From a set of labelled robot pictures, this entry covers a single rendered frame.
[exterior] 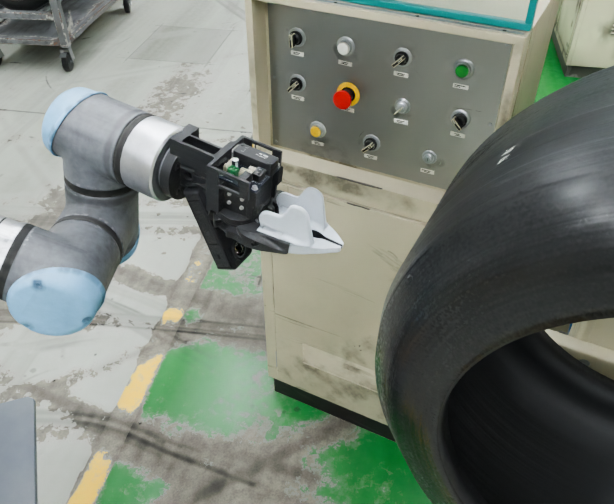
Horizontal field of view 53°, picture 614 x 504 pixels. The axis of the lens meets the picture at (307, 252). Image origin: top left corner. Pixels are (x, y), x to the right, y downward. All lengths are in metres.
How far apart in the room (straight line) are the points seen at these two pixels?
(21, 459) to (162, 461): 0.71
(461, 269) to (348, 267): 1.04
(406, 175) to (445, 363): 0.87
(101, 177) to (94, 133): 0.06
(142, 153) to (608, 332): 0.70
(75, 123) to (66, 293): 0.20
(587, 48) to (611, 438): 3.54
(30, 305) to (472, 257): 0.46
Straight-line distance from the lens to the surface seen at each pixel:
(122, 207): 0.81
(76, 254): 0.72
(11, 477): 1.33
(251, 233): 0.66
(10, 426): 1.40
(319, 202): 0.67
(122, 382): 2.19
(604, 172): 0.46
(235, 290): 2.42
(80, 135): 0.75
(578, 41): 4.29
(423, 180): 1.36
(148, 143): 0.71
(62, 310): 0.72
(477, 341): 0.51
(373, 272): 1.49
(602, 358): 1.01
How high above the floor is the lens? 1.65
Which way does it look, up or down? 40 degrees down
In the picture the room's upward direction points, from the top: straight up
